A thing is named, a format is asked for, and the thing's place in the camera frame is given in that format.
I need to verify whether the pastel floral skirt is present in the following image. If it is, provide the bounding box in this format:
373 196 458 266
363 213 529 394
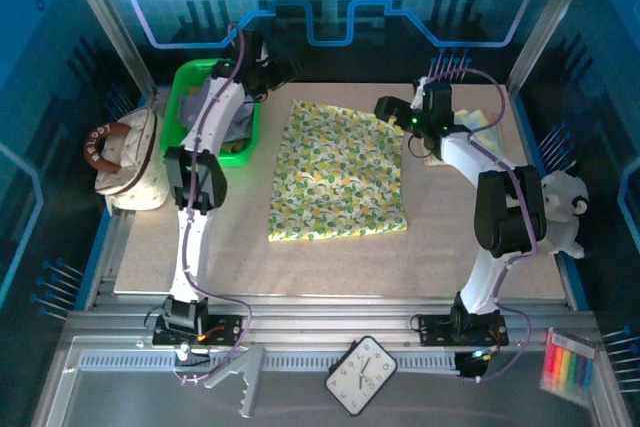
423 106 506 168

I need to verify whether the lavender skirt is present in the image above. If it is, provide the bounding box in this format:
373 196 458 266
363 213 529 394
177 89 261 146

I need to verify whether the lemon print skirt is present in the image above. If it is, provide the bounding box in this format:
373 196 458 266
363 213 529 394
267 98 410 244

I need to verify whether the green plastic basket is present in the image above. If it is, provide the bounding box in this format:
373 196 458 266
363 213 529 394
159 59 264 168

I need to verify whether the grey plush toy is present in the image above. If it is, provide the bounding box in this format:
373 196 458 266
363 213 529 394
542 169 591 261

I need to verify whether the black electronics box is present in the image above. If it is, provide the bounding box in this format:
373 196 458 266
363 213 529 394
453 349 491 382

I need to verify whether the black white analog clock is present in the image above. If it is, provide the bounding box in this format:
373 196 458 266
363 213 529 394
324 335 399 418

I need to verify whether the rainbow marker pack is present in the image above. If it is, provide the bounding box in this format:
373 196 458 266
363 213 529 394
539 327 599 407

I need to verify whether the grey toothed plastic tool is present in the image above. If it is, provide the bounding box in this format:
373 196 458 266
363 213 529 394
202 344 266 419

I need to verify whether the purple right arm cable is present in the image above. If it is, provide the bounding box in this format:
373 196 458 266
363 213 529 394
427 69 531 384

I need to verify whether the aluminium frame post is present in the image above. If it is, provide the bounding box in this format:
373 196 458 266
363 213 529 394
505 0 605 96
57 0 157 98

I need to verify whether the quilted bag brown handle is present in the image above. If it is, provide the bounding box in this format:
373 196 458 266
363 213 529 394
83 107 171 212

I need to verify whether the aluminium frame rail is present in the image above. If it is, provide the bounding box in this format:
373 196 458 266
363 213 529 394
64 294 601 373

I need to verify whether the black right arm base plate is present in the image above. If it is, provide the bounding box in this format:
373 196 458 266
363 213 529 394
417 314 509 348

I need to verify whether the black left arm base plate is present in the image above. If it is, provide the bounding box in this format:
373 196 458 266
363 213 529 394
152 314 254 348

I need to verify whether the grey slotted cable duct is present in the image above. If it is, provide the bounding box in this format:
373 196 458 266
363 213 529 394
79 352 459 372

